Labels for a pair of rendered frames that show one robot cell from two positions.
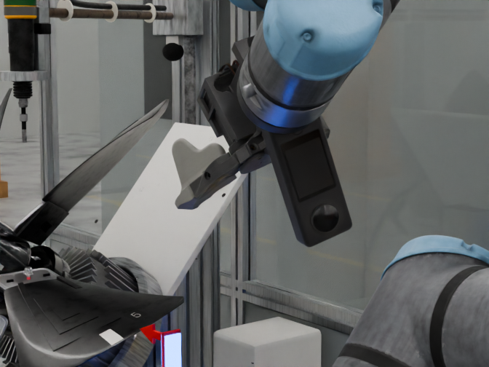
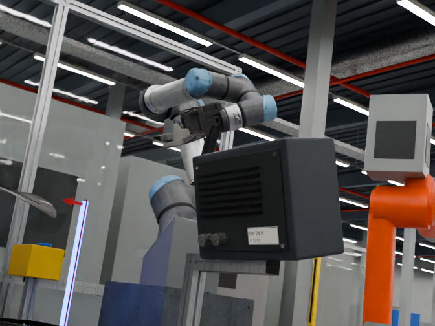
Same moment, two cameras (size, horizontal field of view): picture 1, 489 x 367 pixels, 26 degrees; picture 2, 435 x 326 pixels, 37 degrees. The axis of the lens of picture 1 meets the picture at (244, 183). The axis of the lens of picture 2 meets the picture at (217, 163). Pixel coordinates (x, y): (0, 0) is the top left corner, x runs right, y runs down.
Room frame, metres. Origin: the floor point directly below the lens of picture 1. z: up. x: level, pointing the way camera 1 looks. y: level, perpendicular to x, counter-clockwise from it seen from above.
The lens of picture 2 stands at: (0.74, 1.73, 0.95)
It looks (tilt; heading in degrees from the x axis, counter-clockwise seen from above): 13 degrees up; 274
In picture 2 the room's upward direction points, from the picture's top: 8 degrees clockwise
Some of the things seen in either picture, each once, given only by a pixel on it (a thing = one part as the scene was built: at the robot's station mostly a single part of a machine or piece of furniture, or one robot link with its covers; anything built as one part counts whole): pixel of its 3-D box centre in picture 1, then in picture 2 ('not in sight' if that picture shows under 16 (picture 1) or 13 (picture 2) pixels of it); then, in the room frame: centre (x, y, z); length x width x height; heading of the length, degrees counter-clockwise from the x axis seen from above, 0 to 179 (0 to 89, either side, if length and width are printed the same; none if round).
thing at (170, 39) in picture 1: (172, 48); not in sight; (2.01, 0.13, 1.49); 0.05 x 0.04 x 0.05; 164
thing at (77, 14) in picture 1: (111, 14); not in sight; (1.73, 0.21, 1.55); 0.54 x 0.01 x 0.01; 164
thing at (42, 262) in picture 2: not in sight; (35, 264); (1.34, -0.15, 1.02); 0.16 x 0.10 x 0.11; 129
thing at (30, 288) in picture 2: not in sight; (28, 299); (1.34, -0.15, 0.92); 0.03 x 0.03 x 0.12; 39
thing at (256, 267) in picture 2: not in sight; (229, 264); (0.76, 0.57, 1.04); 0.24 x 0.03 x 0.03; 129
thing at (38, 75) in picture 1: (25, 43); not in sight; (1.45, 0.30, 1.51); 0.09 x 0.07 x 0.10; 164
